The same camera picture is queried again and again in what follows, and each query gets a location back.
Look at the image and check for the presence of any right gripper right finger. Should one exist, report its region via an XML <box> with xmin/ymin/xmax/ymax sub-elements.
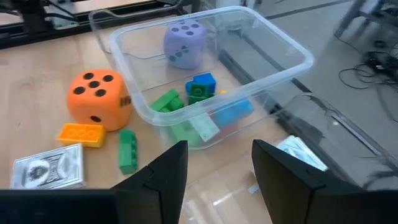
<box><xmin>251</xmin><ymin>139</ymin><xmax>398</xmax><ymax>224</ymax></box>

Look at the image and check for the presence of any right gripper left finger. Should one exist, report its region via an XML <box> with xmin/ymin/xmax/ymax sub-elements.
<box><xmin>111</xmin><ymin>139</ymin><xmax>189</xmax><ymax>224</ymax></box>

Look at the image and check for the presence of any small green square brick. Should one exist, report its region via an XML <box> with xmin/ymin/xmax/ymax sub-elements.
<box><xmin>169</xmin><ymin>121</ymin><xmax>203</xmax><ymax>147</ymax></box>

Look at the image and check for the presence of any orange-yellow toy block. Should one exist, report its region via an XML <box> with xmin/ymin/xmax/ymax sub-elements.
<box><xmin>57</xmin><ymin>123</ymin><xmax>106</xmax><ymax>149</ymax></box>

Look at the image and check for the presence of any green two-stud toy brick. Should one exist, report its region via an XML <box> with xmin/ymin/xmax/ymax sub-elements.
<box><xmin>188</xmin><ymin>83</ymin><xmax>215</xmax><ymax>105</ymax></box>

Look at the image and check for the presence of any orange foam die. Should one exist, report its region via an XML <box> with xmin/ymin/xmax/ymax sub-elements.
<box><xmin>67</xmin><ymin>68</ymin><xmax>133</xmax><ymax>132</ymax></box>

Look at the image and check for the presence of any blue roof-shaped toy block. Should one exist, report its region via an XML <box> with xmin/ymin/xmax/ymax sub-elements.
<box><xmin>213</xmin><ymin>98</ymin><xmax>254</xmax><ymax>127</ymax></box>

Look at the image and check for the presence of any white card box black emblem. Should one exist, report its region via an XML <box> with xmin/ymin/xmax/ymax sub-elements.
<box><xmin>10</xmin><ymin>142</ymin><xmax>86</xmax><ymax>190</ymax></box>

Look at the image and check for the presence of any blue single-stud toy block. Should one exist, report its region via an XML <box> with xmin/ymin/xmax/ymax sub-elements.
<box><xmin>185</xmin><ymin>73</ymin><xmax>217</xmax><ymax>94</ymax></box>

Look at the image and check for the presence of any purple foam die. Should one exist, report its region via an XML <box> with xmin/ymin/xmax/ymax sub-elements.
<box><xmin>163</xmin><ymin>20</ymin><xmax>208</xmax><ymax>70</ymax></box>

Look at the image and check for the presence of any dark green flat brick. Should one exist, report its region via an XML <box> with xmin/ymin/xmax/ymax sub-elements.
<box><xmin>119</xmin><ymin>129</ymin><xmax>139</xmax><ymax>175</ymax></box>

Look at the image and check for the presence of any deep clear plastic bin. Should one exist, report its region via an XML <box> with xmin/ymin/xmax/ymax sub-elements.
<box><xmin>108</xmin><ymin>5</ymin><xmax>315</xmax><ymax>150</ymax></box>

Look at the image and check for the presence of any grey metal table leg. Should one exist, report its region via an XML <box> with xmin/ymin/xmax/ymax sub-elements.
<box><xmin>334</xmin><ymin>0</ymin><xmax>398</xmax><ymax>38</ymax></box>

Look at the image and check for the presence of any looped black floor cable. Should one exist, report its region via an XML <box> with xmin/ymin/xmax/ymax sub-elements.
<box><xmin>338</xmin><ymin>40</ymin><xmax>398</xmax><ymax>123</ymax></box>

